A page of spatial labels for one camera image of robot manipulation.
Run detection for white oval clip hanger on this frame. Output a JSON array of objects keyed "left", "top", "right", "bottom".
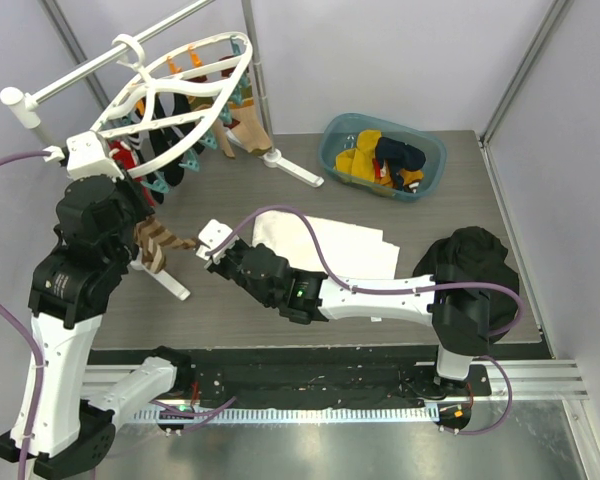
[{"left": 91, "top": 32, "right": 253, "bottom": 178}]

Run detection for yellow sock striped cuff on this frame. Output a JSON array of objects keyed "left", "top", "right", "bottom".
[{"left": 355, "top": 129, "right": 383, "bottom": 162}]

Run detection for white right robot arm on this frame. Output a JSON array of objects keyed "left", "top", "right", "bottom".
[{"left": 196, "top": 239, "right": 490, "bottom": 395}]

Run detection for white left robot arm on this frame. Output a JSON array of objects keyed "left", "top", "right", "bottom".
[{"left": 0, "top": 175, "right": 193, "bottom": 479}]

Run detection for black sock white stripes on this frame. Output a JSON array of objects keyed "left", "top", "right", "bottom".
[{"left": 131, "top": 94, "right": 205, "bottom": 187}]

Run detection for white folded towel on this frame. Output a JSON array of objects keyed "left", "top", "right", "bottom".
[{"left": 252, "top": 211, "right": 400, "bottom": 280}]

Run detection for white drying rack stand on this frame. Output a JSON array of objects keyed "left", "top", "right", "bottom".
[{"left": 0, "top": 0, "right": 325, "bottom": 301}]

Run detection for beige striped long sock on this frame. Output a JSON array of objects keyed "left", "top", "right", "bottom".
[{"left": 212, "top": 86, "right": 272, "bottom": 158}]

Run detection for maroon tan striped sock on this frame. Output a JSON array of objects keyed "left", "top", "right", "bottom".
[{"left": 187, "top": 54, "right": 254, "bottom": 116}]

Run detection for teal plastic basin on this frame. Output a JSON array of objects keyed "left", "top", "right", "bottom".
[{"left": 319, "top": 113, "right": 447, "bottom": 202}]

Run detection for black crumpled cloth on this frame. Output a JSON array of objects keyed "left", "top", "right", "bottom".
[{"left": 412, "top": 225, "right": 521, "bottom": 345}]

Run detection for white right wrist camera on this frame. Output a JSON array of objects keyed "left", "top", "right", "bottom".
[{"left": 195, "top": 219, "right": 237, "bottom": 267}]

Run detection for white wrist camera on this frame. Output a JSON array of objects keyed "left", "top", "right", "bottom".
[
  {"left": 43, "top": 131, "right": 124, "bottom": 181},
  {"left": 195, "top": 219, "right": 237, "bottom": 267}
]

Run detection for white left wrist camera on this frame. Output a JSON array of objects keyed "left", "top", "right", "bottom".
[{"left": 43, "top": 131, "right": 124, "bottom": 181}]

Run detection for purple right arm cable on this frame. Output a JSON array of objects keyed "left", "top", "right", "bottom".
[{"left": 212, "top": 203, "right": 525, "bottom": 436}]

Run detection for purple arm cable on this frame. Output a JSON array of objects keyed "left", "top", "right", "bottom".
[
  {"left": 212, "top": 203, "right": 525, "bottom": 436},
  {"left": 0, "top": 150, "right": 56, "bottom": 480}
]

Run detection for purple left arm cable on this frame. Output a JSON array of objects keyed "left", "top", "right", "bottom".
[{"left": 0, "top": 150, "right": 56, "bottom": 480}]

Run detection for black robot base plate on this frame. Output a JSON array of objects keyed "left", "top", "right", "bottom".
[{"left": 88, "top": 346, "right": 514, "bottom": 411}]

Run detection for aluminium cable duct rail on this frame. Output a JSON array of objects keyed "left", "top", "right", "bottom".
[{"left": 80, "top": 360, "right": 588, "bottom": 424}]

